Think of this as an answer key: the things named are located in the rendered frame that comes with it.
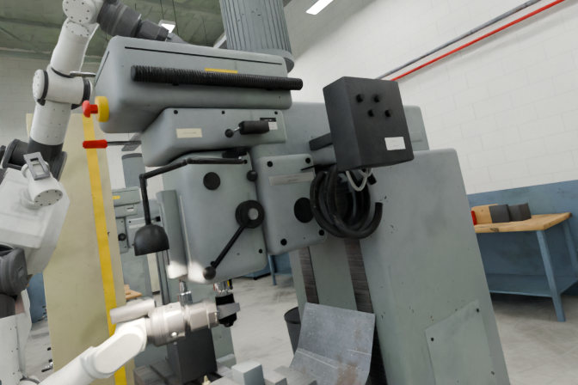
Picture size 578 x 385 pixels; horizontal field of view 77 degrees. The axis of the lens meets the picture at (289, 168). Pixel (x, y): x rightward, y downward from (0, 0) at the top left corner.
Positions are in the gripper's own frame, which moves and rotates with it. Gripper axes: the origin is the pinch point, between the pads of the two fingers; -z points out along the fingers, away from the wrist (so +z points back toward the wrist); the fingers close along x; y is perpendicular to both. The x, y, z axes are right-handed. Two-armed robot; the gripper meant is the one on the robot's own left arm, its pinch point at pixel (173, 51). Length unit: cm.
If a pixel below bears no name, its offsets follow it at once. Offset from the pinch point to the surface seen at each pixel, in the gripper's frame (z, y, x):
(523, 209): -369, 104, -104
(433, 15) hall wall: -273, 351, -176
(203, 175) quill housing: -17.3, -32.6, 11.8
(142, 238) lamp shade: -10, -51, 12
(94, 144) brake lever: 7.1, -31.5, -5.8
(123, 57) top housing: 8.9, -16.7, 15.9
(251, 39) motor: -17.3, 12.8, 6.8
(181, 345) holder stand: -41, -75, -33
